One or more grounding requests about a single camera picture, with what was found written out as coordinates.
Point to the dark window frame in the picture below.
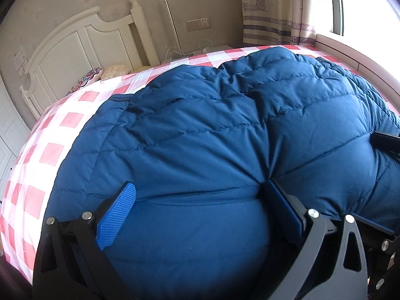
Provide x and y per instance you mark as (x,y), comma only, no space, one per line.
(337,6)

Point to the striped printed curtain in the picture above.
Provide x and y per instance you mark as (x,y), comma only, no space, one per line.
(268,12)

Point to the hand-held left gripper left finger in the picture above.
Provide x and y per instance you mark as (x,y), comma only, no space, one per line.
(114,215)

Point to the beige window ledge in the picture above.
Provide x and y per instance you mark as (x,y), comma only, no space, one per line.
(343,50)

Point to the floral pillow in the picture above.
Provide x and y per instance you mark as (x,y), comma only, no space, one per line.
(87,79)

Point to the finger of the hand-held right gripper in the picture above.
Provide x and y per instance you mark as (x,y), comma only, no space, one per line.
(382,250)
(387,140)

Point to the metal rod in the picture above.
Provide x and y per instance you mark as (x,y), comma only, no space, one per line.
(171,22)

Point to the blue down jacket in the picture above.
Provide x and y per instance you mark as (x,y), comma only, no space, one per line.
(203,131)

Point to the white wooden headboard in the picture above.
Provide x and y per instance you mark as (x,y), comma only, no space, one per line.
(68,50)

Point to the white wardrobe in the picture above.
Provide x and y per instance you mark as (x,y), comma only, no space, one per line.
(9,125)

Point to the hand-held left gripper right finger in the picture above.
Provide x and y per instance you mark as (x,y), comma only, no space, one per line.
(284,204)

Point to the wall socket panel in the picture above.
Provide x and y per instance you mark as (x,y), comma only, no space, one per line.
(198,24)

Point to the red white checkered bed sheet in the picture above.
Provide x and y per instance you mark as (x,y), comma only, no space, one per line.
(50,153)

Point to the cream fluffy pillow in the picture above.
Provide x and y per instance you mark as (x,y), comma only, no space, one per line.
(115,70)

